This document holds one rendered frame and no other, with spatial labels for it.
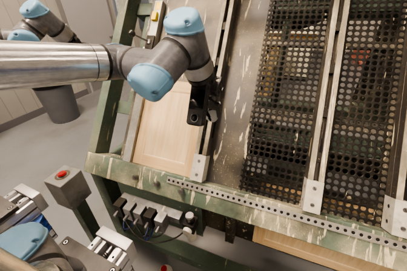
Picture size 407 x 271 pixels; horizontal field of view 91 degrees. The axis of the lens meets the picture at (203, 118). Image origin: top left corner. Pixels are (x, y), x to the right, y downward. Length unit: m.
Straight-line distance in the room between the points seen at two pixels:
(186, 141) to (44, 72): 0.77
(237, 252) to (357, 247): 0.99
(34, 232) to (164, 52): 0.44
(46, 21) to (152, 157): 0.73
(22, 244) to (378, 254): 1.07
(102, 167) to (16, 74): 0.97
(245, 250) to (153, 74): 1.66
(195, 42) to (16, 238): 0.53
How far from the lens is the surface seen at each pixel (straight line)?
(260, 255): 1.87
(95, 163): 1.35
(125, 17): 1.46
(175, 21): 0.42
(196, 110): 0.52
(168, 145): 1.10
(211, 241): 1.88
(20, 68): 0.41
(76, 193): 1.27
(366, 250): 1.07
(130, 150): 1.20
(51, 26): 0.97
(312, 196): 0.95
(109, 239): 0.83
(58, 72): 0.42
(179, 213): 1.12
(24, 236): 0.58
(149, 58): 0.39
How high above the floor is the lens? 1.66
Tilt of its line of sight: 31 degrees down
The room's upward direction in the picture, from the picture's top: 2 degrees counter-clockwise
